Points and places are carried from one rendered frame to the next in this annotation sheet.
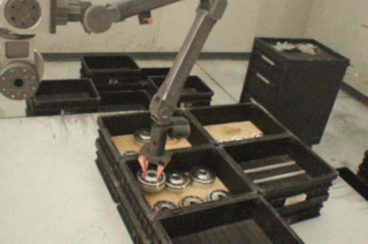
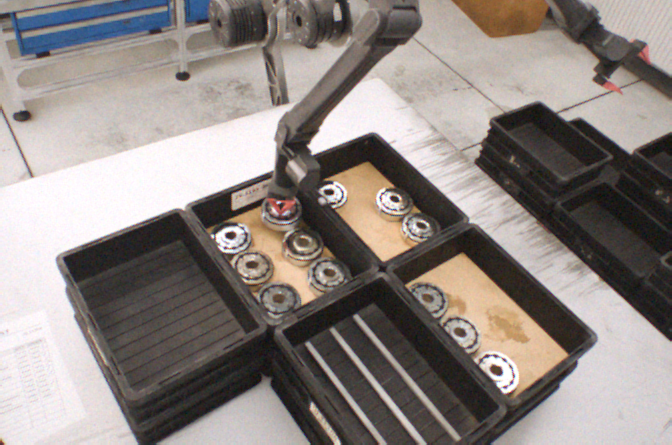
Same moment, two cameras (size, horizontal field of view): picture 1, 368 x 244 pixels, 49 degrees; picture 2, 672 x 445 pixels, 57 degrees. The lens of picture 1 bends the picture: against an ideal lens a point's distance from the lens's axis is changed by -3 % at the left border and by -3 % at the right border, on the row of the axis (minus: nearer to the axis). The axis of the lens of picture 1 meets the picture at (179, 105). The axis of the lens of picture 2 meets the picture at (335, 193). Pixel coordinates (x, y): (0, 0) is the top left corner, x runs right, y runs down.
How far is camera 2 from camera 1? 148 cm
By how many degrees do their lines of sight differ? 63
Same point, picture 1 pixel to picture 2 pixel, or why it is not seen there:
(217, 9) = (361, 25)
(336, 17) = not seen: outside the picture
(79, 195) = not seen: hidden behind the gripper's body
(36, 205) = (256, 157)
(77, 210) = not seen: hidden behind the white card
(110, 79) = (659, 189)
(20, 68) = (300, 3)
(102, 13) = not seen: outside the picture
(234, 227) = (233, 328)
